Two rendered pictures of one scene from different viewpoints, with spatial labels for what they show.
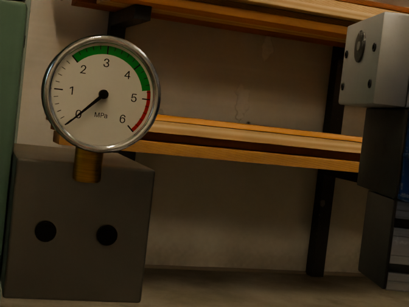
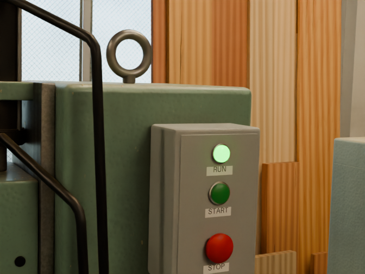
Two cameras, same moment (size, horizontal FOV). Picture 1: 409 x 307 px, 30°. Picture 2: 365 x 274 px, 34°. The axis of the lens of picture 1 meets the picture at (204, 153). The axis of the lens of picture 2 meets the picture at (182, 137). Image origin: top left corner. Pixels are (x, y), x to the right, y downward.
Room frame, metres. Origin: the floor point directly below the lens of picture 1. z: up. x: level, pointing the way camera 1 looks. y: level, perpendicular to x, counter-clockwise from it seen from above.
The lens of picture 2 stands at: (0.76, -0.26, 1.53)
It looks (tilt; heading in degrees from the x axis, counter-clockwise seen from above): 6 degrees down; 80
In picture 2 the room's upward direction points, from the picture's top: 2 degrees clockwise
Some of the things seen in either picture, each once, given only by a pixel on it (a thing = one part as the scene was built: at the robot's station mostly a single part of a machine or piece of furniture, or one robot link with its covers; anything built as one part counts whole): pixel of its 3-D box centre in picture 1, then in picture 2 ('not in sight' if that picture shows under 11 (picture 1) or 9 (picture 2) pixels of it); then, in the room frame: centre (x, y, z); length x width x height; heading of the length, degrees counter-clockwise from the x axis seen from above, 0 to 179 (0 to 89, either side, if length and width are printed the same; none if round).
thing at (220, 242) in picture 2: not in sight; (219, 248); (0.91, 0.30, 1.36); 0.03 x 0.01 x 0.03; 17
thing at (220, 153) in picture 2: not in sight; (221, 153); (0.91, 0.30, 1.46); 0.02 x 0.01 x 0.02; 17
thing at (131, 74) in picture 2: not in sight; (129, 56); (0.83, 0.46, 1.55); 0.06 x 0.02 x 0.06; 17
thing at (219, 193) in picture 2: not in sight; (220, 193); (0.91, 0.30, 1.42); 0.02 x 0.01 x 0.02; 17
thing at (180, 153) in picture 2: not in sight; (203, 201); (0.90, 0.33, 1.40); 0.10 x 0.06 x 0.16; 17
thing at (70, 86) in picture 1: (96, 110); not in sight; (0.42, 0.06, 0.65); 0.06 x 0.04 x 0.08; 107
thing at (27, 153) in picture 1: (72, 216); not in sight; (0.49, 0.08, 0.58); 0.12 x 0.08 x 0.08; 17
